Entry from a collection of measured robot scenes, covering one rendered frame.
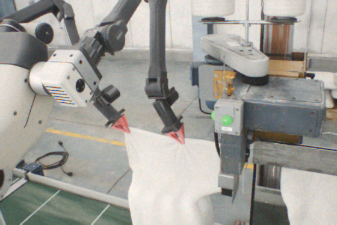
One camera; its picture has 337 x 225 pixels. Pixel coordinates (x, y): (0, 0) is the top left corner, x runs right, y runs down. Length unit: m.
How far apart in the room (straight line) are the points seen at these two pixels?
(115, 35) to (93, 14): 6.74
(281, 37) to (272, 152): 0.48
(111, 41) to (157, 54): 0.29
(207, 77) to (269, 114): 0.49
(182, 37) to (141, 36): 0.98
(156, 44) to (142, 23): 5.80
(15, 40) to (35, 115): 0.21
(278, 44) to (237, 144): 0.54
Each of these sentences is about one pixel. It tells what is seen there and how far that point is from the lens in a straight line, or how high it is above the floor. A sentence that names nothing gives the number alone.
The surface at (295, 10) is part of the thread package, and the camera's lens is 1.09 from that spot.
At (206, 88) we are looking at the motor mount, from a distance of 1.33.
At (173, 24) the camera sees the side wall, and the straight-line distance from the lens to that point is 6.59.
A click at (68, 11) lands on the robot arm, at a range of 1.44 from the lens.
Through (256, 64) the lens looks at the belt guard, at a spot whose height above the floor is 1.41.
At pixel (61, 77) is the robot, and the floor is 1.47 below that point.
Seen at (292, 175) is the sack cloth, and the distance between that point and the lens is 1.18.
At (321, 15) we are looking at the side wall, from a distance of 6.02.
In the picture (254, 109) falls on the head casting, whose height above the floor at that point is 1.30.
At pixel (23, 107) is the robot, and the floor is 1.39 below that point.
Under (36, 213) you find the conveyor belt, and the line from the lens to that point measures 2.14.
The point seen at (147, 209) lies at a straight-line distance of 1.40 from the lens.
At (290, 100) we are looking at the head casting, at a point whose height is 1.34.
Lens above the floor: 1.66
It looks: 24 degrees down
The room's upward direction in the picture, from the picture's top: 4 degrees counter-clockwise
